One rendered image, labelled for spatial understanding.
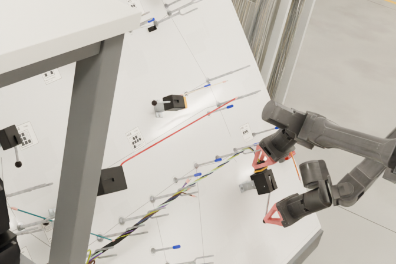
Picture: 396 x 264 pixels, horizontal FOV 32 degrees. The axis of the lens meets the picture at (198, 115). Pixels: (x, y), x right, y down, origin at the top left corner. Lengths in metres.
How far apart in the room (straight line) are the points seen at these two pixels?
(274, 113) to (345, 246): 2.07
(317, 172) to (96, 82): 1.14
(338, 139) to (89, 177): 0.86
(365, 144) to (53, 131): 0.66
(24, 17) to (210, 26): 1.35
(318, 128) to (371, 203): 2.50
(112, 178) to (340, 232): 2.49
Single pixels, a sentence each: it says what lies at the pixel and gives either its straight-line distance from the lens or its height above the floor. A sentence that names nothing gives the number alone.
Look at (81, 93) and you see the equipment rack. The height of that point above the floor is 1.75.
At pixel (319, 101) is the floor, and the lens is 5.10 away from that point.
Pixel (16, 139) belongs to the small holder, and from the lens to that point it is 1.36.
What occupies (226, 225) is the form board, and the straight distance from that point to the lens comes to 1.85.
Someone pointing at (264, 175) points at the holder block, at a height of 1.14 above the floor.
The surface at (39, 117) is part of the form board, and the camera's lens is 1.49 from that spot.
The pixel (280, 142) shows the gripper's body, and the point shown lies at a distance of 1.81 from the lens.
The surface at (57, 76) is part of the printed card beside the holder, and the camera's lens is 1.55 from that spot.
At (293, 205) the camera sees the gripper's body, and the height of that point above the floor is 1.11.
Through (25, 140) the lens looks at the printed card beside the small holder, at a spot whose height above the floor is 1.34.
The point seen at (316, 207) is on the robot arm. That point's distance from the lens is 1.82.
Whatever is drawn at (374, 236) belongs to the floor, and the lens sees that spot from 3.89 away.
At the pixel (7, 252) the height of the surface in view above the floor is 1.54.
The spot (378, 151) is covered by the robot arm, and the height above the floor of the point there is 1.46.
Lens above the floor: 2.12
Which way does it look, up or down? 28 degrees down
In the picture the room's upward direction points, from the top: 14 degrees clockwise
